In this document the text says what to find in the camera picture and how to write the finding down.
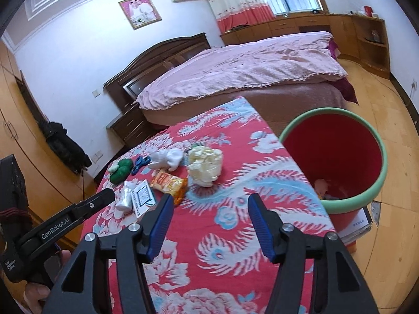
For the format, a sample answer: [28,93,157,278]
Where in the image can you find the red bin with green rim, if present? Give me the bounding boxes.
[279,108,388,231]

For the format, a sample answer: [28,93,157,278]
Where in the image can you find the wooden corner shelf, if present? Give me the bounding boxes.
[351,15,390,80]

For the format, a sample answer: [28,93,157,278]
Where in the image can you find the white sock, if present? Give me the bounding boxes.
[148,148,184,172]

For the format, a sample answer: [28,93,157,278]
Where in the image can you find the bed base brown cover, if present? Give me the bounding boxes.
[143,79,358,135]

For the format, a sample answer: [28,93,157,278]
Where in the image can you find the pink bed quilt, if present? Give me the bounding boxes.
[136,31,344,111]

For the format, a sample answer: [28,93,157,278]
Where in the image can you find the red box on cabinet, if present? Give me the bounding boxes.
[363,6,373,17]

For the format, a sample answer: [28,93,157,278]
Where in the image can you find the cream and red curtain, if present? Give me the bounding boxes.
[208,0,275,33]

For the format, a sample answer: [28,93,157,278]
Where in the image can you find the black hanging jacket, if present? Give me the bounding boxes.
[38,121,92,174]

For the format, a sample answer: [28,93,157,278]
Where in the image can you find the wooden wardrobe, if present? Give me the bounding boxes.
[0,44,97,225]

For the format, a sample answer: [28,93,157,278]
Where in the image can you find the small white bottle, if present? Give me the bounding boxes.
[115,181,136,214]

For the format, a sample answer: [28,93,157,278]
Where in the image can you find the long wooden cabinet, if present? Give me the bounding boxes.
[220,14,359,60]

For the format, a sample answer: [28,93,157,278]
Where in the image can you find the cream paper ball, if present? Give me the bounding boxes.
[187,145,223,188]

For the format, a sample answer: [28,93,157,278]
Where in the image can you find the framed wedding photo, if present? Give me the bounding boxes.
[119,0,162,30]

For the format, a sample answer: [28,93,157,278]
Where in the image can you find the white blue cigarette box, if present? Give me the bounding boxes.
[131,180,156,218]

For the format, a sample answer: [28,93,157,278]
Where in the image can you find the person's left hand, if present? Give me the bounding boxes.
[21,250,71,314]

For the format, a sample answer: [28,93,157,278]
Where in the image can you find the stack of books under bin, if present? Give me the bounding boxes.
[337,206,373,254]

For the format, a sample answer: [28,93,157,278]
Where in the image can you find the green pumpkin toy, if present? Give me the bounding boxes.
[108,158,134,185]

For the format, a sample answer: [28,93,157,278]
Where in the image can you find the red floral tablecloth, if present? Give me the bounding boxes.
[79,96,337,314]

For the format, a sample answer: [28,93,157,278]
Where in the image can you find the dark wooden headboard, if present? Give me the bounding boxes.
[104,33,210,114]

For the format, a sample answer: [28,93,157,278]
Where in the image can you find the dark wooden nightstand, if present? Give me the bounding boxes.
[107,103,158,149]

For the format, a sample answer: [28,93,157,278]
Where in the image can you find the orange snack packet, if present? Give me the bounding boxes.
[150,169,188,206]

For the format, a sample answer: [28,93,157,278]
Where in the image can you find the wall power socket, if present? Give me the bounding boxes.
[411,80,418,91]

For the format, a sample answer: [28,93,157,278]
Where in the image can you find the blue fidget spinner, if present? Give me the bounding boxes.
[131,156,151,176]

